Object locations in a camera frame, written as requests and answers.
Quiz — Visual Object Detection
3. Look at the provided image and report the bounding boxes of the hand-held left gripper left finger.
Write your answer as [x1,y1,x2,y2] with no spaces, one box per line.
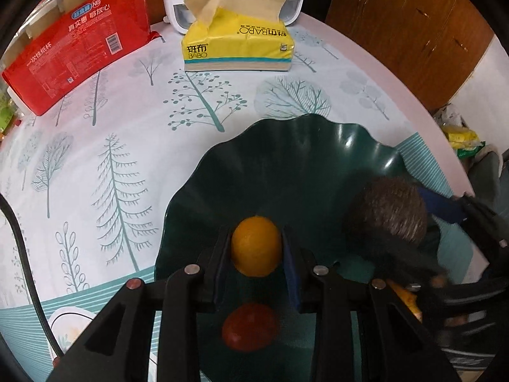
[44,223,235,382]

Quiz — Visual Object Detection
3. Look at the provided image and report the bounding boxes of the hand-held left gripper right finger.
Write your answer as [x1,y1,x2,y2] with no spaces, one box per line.
[280,225,464,382]

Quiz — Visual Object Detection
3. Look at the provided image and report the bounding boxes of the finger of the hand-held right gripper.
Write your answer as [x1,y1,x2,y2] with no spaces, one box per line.
[415,186,509,249]
[370,231,509,307]

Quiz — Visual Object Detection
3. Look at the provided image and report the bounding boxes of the small yellow round fruit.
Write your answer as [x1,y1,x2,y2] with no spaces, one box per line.
[231,216,283,278]

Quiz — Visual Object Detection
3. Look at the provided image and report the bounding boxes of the dark brown avocado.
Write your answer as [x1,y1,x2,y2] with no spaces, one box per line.
[348,177,430,255]

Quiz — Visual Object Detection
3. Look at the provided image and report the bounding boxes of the dark green wavy plate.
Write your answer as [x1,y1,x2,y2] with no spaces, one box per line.
[153,113,442,382]

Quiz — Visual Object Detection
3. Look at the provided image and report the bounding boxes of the large red tomato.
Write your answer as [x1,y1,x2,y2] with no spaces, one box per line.
[221,302,280,352]

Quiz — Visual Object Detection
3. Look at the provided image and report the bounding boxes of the yellow plastic bags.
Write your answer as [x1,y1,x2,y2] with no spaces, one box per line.
[433,103,486,160]

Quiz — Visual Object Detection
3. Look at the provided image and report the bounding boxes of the brown wooden cabinet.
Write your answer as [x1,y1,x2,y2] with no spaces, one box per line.
[326,0,498,114]

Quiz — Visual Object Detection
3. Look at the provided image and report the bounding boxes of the yellow tissue pack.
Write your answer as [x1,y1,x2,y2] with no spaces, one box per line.
[182,0,295,73]

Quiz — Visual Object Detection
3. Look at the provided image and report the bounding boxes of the red paper cup package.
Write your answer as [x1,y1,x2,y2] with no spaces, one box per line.
[2,0,164,117]

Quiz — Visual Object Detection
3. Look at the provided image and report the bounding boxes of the white storage box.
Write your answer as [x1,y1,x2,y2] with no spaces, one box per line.
[161,0,311,34]

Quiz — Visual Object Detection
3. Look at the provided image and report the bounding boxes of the black cable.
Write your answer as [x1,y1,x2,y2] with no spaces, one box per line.
[0,193,66,361]

